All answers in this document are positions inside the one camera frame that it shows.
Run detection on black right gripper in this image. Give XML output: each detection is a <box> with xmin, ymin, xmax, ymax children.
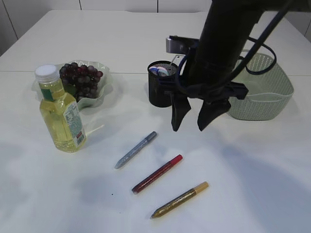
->
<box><xmin>166</xmin><ymin>0</ymin><xmax>267</xmax><ymax>131</ymax></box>

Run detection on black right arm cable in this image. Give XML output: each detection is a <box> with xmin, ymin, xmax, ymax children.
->
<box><xmin>174</xmin><ymin>0</ymin><xmax>297</xmax><ymax>98</ymax></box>

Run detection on pink scissors with purple sheath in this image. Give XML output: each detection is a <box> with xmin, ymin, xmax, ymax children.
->
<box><xmin>152</xmin><ymin>66</ymin><xmax>169</xmax><ymax>77</ymax></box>

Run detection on green woven plastic basket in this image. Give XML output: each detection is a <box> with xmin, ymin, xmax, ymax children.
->
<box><xmin>227</xmin><ymin>64</ymin><xmax>294</xmax><ymax>121</ymax></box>

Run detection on yellow tea bottle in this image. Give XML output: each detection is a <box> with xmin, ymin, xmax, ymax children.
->
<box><xmin>35</xmin><ymin>65</ymin><xmax>86</xmax><ymax>153</ymax></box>

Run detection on transparent plastic ruler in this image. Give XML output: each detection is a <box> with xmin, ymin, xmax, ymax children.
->
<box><xmin>170</xmin><ymin>54</ymin><xmax>185</xmax><ymax>67</ymax></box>

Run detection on silver glitter pen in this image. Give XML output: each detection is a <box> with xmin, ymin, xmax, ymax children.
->
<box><xmin>114</xmin><ymin>131</ymin><xmax>157</xmax><ymax>169</ymax></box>

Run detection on gold glitter pen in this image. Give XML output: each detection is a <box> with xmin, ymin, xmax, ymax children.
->
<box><xmin>150</xmin><ymin>182</ymin><xmax>209</xmax><ymax>219</ymax></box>

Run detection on green wavy glass plate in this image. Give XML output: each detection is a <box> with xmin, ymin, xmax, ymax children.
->
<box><xmin>35</xmin><ymin>60</ymin><xmax>111</xmax><ymax>113</ymax></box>

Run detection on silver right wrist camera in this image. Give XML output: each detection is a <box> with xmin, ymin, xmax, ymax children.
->
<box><xmin>166</xmin><ymin>35</ymin><xmax>199</xmax><ymax>55</ymax></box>

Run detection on purple grape bunch with leaves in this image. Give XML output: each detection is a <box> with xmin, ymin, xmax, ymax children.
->
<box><xmin>59</xmin><ymin>62</ymin><xmax>104</xmax><ymax>102</ymax></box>

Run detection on black mesh pen holder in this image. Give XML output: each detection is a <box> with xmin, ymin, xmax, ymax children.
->
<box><xmin>147</xmin><ymin>60</ymin><xmax>178</xmax><ymax>108</ymax></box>

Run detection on red glitter pen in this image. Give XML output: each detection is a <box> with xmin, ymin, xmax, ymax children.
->
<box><xmin>132</xmin><ymin>154</ymin><xmax>183</xmax><ymax>194</ymax></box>

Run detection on blue scissors with sheath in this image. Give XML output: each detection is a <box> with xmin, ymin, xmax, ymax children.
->
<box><xmin>148</xmin><ymin>67</ymin><xmax>159</xmax><ymax>76</ymax></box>

